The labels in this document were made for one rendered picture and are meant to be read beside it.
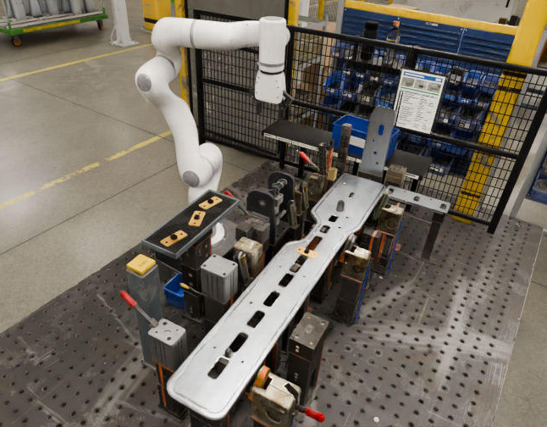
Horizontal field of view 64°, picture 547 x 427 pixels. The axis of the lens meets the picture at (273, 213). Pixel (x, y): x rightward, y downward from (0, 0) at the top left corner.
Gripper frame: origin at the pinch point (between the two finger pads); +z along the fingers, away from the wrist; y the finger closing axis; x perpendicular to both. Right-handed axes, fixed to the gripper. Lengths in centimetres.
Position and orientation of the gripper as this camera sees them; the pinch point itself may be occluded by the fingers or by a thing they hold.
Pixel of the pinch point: (269, 113)
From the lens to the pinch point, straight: 159.3
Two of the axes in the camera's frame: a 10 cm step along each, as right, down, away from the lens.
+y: 8.7, 3.0, -3.8
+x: 4.9, -4.9, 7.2
